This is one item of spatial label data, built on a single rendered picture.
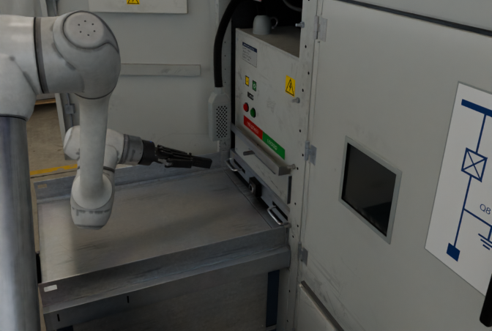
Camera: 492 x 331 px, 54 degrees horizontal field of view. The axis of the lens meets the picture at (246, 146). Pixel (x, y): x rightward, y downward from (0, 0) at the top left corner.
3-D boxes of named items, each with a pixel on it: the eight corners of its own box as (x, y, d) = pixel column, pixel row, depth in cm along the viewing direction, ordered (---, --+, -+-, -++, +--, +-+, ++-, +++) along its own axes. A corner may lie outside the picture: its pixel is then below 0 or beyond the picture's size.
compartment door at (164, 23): (70, 153, 201) (42, -35, 170) (220, 156, 200) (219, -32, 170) (64, 160, 195) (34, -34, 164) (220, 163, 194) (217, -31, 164)
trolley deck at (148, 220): (47, 332, 118) (42, 313, 116) (39, 209, 170) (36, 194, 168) (289, 266, 143) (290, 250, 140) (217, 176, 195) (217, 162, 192)
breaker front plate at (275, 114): (291, 218, 145) (301, 64, 125) (232, 154, 185) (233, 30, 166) (295, 217, 145) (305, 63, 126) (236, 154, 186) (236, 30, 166)
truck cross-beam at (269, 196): (294, 236, 144) (296, 219, 142) (229, 162, 190) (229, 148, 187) (309, 232, 146) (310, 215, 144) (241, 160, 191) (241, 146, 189)
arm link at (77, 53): (117, 43, 97) (45, 45, 93) (117, -9, 80) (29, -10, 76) (123, 104, 93) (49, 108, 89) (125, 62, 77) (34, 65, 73)
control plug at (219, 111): (212, 142, 173) (211, 96, 166) (208, 137, 177) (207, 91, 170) (232, 138, 176) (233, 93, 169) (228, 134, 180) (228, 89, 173)
